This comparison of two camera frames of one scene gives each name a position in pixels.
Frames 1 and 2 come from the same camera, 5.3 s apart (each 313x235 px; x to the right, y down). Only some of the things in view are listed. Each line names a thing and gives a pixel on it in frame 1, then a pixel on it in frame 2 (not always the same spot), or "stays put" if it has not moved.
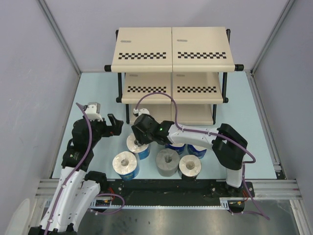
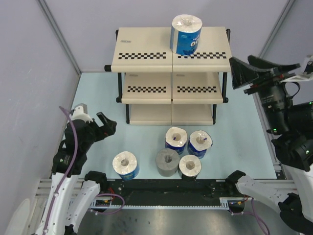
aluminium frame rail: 263,188 stays put
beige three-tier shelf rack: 177,74 stays put
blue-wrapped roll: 143,150 to 185,34
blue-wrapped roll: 125,164 stays put
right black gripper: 141,139 to 241,72
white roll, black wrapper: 190,166 stays put
